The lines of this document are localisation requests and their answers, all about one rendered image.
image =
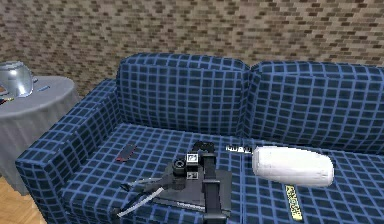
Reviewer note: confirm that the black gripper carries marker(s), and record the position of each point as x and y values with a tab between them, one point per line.
178	173

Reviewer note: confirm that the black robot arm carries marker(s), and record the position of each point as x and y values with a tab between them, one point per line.
210	190

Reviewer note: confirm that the blue checked sofa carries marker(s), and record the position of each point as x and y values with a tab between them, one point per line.
180	96

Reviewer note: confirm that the black and white remote control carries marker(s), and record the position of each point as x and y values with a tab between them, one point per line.
238	149

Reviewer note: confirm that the round table with grey cloth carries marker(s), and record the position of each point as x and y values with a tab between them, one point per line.
30	116

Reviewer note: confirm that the small blue flat object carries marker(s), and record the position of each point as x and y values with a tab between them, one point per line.
43	88

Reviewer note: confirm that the white pillow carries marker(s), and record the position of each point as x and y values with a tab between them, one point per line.
290	166

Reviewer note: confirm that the yellow and black flat strip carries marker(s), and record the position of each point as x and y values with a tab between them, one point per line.
293	201

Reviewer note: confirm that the red and black small object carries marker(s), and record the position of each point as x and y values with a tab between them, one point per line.
5	100

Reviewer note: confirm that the silver kettle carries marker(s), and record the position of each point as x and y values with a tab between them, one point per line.
15	78

